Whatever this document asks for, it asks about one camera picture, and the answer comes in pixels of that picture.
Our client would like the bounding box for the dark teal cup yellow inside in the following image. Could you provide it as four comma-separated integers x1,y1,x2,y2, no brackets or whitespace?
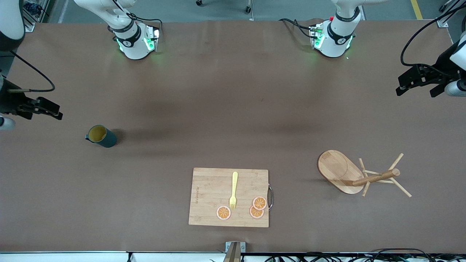
85,124,118,148

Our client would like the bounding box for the wooden mug tree rack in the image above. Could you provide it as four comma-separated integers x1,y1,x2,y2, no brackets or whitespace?
317,150,412,198

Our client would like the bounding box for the yellow plastic fork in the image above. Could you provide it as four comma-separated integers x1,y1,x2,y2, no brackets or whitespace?
229,171,239,211

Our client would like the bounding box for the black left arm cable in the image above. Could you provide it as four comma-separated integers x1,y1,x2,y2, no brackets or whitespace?
400,2,466,78

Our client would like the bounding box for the aluminium frame profile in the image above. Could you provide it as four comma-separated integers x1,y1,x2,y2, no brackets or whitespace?
22,0,48,32
436,0,466,28

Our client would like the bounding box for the black left base cable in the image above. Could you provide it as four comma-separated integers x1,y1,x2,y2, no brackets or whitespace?
279,18,315,38

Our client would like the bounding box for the black base cable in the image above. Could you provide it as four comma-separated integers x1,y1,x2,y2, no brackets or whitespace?
111,0,163,37
279,18,315,38

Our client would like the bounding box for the black right base cable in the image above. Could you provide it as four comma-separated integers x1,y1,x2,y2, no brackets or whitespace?
111,0,163,37

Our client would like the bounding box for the white table edge rail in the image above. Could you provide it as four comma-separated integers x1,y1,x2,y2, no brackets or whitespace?
0,250,228,262

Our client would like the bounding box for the thin black cable loop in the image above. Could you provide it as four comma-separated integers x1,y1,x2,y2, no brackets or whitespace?
370,248,432,262

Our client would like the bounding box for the bamboo cutting board metal handle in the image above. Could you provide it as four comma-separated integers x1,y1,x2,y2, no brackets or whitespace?
189,167,274,228

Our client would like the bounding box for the black cable tangle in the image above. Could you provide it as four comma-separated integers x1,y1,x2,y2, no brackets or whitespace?
264,252,344,262

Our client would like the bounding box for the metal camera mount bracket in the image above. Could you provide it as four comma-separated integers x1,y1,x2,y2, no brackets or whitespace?
225,241,246,262

